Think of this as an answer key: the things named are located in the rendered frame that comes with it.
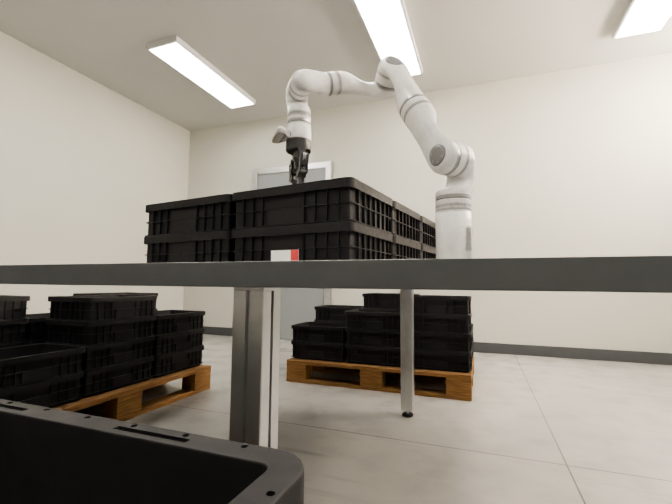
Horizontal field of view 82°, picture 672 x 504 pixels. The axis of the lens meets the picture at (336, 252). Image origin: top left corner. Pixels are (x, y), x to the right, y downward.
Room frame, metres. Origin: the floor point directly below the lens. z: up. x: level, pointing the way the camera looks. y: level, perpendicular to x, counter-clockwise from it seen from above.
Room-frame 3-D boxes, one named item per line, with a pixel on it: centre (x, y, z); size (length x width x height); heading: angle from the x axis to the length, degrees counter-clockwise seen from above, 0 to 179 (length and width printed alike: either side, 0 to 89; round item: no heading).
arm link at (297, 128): (1.11, 0.13, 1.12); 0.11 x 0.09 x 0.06; 111
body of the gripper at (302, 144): (1.11, 0.11, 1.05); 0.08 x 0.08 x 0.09
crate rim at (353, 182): (1.15, 0.07, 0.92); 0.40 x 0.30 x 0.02; 61
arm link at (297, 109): (1.12, 0.12, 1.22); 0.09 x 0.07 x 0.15; 20
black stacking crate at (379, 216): (1.15, 0.07, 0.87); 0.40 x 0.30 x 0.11; 61
